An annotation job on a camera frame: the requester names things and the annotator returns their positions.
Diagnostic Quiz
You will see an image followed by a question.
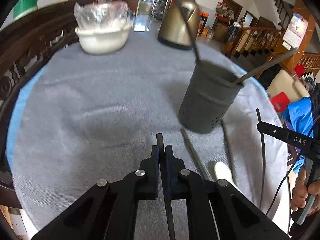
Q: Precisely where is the person right hand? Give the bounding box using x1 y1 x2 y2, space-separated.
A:
291 165 320 216

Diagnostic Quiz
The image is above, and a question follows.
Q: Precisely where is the black cable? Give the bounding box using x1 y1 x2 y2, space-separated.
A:
221 108 313 217

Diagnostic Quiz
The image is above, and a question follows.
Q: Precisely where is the red plastic child chair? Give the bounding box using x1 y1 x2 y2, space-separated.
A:
270 92 290 113

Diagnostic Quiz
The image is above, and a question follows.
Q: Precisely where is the cream armchair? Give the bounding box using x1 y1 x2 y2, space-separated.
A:
266 69 310 103

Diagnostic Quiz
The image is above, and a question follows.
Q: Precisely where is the white bowl with plastic bag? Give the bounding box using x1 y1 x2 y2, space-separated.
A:
73 1 133 55

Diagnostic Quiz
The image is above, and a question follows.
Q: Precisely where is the wall calendar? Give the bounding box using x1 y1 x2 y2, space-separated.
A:
282 13 309 50

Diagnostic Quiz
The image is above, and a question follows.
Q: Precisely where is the grey table cloth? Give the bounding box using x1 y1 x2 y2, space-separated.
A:
7 31 286 229

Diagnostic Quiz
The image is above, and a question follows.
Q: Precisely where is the dark chopstick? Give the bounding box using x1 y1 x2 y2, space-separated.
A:
156 133 176 240
234 48 299 85
180 129 209 180

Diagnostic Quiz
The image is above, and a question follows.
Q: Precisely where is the blue cloth garment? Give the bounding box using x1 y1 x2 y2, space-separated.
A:
282 97 320 173

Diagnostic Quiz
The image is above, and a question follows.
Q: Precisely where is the dark carved wooden bench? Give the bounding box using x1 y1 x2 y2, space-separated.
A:
1 0 96 209

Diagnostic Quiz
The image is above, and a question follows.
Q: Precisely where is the wooden staircase railing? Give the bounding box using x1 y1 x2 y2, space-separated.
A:
222 27 319 75

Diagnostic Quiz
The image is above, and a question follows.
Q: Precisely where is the dark grey utensil holder cup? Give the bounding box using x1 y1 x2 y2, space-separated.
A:
178 60 244 134

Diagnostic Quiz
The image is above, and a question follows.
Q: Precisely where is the white ceramic spoon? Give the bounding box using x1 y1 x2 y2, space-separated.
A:
214 161 237 188

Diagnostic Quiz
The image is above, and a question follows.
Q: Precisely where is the brass electric kettle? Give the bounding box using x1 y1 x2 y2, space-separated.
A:
157 0 200 50

